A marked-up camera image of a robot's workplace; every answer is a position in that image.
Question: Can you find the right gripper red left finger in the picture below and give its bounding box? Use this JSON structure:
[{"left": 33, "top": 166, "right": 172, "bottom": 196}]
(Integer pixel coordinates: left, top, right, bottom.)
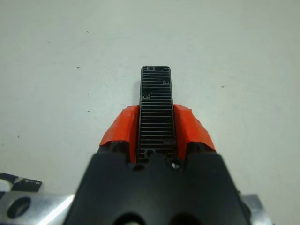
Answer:
[{"left": 98, "top": 105, "right": 141, "bottom": 162}]

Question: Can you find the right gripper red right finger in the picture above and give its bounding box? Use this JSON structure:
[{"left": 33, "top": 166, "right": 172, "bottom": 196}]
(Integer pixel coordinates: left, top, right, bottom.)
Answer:
[{"left": 173, "top": 104, "right": 216, "bottom": 162}]

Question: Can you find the black finned camera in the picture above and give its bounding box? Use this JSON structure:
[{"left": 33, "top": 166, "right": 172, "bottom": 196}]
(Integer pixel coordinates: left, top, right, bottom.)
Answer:
[{"left": 138, "top": 65, "right": 178, "bottom": 165}]

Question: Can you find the black box with white insert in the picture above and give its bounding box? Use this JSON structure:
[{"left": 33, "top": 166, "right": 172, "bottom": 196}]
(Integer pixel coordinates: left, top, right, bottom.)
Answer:
[{"left": 0, "top": 172, "right": 43, "bottom": 193}]

